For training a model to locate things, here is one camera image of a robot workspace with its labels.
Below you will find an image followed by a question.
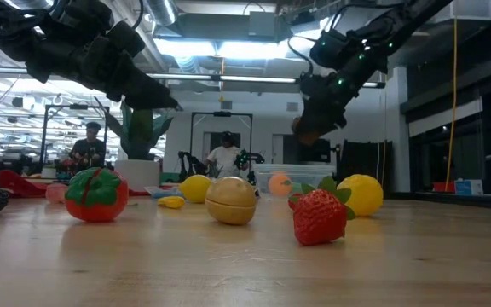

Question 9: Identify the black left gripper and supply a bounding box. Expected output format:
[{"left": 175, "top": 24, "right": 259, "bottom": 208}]
[{"left": 72, "top": 20, "right": 182, "bottom": 111}]

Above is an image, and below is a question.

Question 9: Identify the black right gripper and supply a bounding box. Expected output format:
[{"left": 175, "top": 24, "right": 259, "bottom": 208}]
[{"left": 292, "top": 53, "right": 377, "bottom": 133}]

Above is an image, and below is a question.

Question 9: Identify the red cloth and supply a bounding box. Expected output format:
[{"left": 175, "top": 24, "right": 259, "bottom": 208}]
[{"left": 0, "top": 169, "right": 164, "bottom": 198}]

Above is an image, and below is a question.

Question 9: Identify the pink toy peach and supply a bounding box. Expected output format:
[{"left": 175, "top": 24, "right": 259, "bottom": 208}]
[{"left": 44, "top": 182, "right": 68, "bottom": 205}]

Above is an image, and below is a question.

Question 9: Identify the bright ceiling light panel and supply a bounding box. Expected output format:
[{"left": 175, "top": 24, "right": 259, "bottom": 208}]
[{"left": 153, "top": 38, "right": 315, "bottom": 61}]

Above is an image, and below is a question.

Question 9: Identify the long ceiling light strip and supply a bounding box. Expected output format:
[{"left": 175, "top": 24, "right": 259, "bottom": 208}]
[{"left": 0, "top": 66, "right": 385, "bottom": 89}]

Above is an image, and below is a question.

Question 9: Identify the black wall panel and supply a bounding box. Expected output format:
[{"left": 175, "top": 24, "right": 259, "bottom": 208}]
[{"left": 339, "top": 139, "right": 394, "bottom": 193}]

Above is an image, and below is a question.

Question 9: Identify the clear lid blue rim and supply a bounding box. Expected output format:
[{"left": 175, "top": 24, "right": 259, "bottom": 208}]
[{"left": 145, "top": 185, "right": 186, "bottom": 200}]

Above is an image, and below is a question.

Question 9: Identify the brown toy kiwi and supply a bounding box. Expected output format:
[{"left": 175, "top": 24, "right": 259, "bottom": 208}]
[{"left": 294, "top": 126, "right": 321, "bottom": 147}]

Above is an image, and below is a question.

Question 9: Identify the dark wall screen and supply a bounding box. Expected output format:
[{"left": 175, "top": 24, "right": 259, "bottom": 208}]
[{"left": 298, "top": 136, "right": 332, "bottom": 164}]

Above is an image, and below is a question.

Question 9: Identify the yellow toy banana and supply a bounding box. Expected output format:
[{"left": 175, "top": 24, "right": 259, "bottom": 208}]
[{"left": 157, "top": 195, "right": 187, "bottom": 210}]

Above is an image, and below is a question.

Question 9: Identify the black aluminium table frame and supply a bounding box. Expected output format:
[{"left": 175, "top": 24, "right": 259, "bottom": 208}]
[{"left": 407, "top": 190, "right": 491, "bottom": 211}]

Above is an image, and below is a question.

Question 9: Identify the red toy tomato green top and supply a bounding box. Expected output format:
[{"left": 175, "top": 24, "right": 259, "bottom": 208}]
[{"left": 64, "top": 166, "right": 130, "bottom": 223}]

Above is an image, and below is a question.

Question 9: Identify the green plant white pot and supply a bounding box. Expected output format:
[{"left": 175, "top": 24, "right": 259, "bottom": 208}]
[{"left": 94, "top": 89, "right": 175, "bottom": 192}]

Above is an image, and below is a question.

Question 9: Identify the yellow toy lemon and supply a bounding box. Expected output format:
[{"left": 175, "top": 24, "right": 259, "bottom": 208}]
[{"left": 179, "top": 174, "right": 213, "bottom": 204}]

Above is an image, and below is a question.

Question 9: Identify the person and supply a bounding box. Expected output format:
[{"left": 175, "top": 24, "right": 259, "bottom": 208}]
[
  {"left": 69, "top": 121, "right": 107, "bottom": 171},
  {"left": 205, "top": 130, "right": 242, "bottom": 178}
]

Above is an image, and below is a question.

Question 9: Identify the large red toy strawberry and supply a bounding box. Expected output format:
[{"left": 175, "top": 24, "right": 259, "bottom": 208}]
[{"left": 288, "top": 175, "right": 356, "bottom": 247}]

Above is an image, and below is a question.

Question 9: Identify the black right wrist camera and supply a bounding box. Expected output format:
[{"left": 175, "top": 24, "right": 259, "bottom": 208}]
[{"left": 298, "top": 72, "right": 327, "bottom": 98}]

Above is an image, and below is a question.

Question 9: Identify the black gantry frame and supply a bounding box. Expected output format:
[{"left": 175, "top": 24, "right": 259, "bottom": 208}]
[
  {"left": 188, "top": 111, "right": 254, "bottom": 182},
  {"left": 40, "top": 103, "right": 110, "bottom": 171}
]

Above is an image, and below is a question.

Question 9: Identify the yellow toy pepper green stem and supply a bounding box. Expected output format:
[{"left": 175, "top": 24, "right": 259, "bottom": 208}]
[{"left": 337, "top": 173, "right": 384, "bottom": 217}]

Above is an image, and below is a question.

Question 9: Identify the tan toy potato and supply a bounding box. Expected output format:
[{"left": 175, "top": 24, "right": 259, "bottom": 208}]
[{"left": 205, "top": 176, "right": 258, "bottom": 226}]

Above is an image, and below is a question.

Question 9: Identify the clear plastic tupperware container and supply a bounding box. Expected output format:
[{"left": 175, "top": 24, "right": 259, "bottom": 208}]
[{"left": 251, "top": 163, "right": 336, "bottom": 201}]

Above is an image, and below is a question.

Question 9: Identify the small blue box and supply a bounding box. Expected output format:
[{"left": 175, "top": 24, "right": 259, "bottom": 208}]
[{"left": 454, "top": 178, "right": 484, "bottom": 196}]

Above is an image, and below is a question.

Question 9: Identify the small red toy strawberry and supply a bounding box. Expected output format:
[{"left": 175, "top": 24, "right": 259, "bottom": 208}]
[{"left": 286, "top": 192, "right": 304, "bottom": 211}]

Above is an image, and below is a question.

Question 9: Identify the orange toy fruit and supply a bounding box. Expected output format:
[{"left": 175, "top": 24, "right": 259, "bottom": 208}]
[{"left": 268, "top": 172, "right": 293, "bottom": 198}]

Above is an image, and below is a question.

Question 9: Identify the yellow hanging cable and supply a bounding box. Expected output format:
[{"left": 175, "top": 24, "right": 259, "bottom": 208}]
[{"left": 444, "top": 16, "right": 459, "bottom": 193}]

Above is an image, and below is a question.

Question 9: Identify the silver ceiling duct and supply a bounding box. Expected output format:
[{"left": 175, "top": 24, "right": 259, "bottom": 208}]
[{"left": 145, "top": 0, "right": 178, "bottom": 26}]

